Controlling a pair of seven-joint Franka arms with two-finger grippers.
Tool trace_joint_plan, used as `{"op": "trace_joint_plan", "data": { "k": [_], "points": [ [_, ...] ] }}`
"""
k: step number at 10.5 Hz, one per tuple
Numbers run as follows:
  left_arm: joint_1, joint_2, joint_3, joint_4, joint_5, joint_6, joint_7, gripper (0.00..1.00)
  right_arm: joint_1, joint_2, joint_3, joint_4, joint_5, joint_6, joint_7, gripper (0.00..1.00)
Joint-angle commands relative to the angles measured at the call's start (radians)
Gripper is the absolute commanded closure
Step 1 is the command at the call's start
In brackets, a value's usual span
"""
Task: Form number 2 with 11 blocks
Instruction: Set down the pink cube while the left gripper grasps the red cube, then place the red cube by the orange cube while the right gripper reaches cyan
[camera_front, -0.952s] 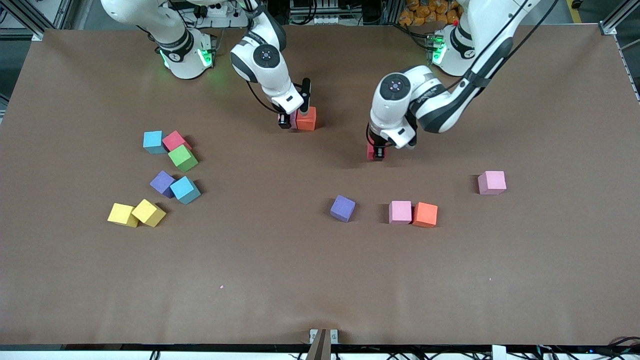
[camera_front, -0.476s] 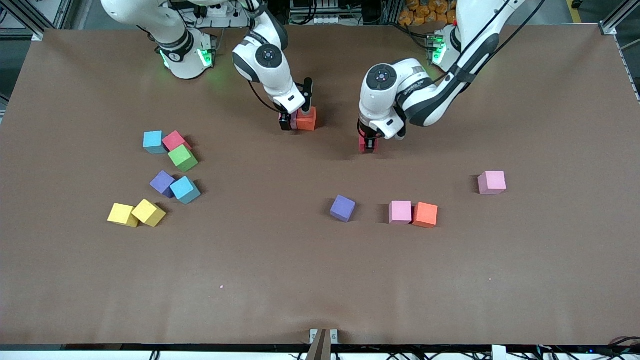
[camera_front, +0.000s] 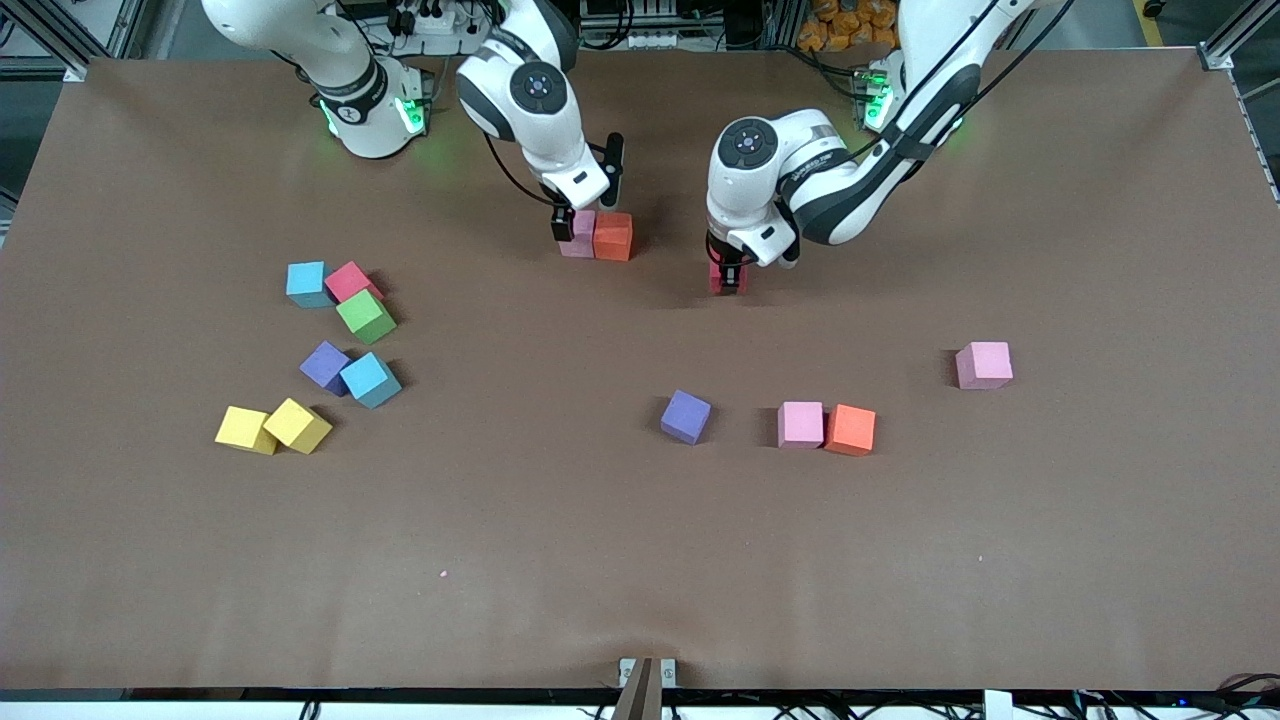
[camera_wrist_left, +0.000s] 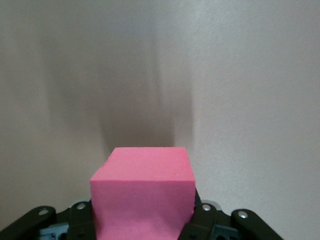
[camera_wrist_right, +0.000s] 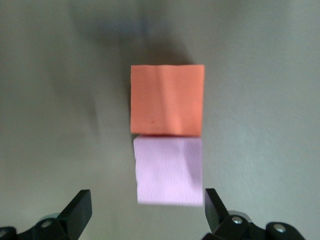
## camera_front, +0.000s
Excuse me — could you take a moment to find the pink foam cube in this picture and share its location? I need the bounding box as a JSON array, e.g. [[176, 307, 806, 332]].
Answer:
[[558, 208, 598, 259], [955, 341, 1014, 390], [777, 401, 826, 449]]

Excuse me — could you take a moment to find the orange foam cube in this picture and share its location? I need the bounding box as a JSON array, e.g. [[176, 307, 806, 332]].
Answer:
[[593, 211, 634, 263], [824, 403, 877, 458]]

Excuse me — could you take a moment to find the cyan foam cube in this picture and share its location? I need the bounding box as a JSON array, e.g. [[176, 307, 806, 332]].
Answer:
[[339, 351, 403, 410], [285, 261, 334, 309]]

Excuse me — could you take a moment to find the purple foam cube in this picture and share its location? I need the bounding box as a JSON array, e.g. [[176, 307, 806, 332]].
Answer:
[[660, 389, 713, 446], [298, 340, 353, 397]]

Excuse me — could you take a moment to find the white power strip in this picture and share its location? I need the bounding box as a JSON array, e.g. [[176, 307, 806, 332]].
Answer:
[[385, 0, 501, 57]]

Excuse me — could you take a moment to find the grey electronics box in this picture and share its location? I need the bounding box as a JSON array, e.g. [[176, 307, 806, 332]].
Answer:
[[580, 0, 683, 51]]

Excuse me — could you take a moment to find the green foam cube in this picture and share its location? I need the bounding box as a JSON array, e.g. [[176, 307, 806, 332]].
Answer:
[[335, 289, 398, 346]]

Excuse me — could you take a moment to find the orange snack bag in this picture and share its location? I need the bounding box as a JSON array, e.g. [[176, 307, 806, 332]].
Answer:
[[797, 0, 903, 53]]

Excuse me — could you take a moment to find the yellow foam cube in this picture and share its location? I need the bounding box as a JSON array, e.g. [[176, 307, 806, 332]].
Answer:
[[214, 405, 279, 456], [263, 397, 334, 456]]

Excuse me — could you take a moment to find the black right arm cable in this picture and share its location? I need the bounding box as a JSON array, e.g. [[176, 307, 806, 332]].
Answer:
[[483, 130, 561, 208]]

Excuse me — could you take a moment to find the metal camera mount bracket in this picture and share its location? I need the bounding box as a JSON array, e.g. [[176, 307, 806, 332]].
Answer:
[[612, 656, 679, 720]]

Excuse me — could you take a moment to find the aluminium frame profile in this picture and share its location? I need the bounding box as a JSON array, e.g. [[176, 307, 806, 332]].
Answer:
[[1200, 0, 1280, 73], [0, 0, 151, 83]]

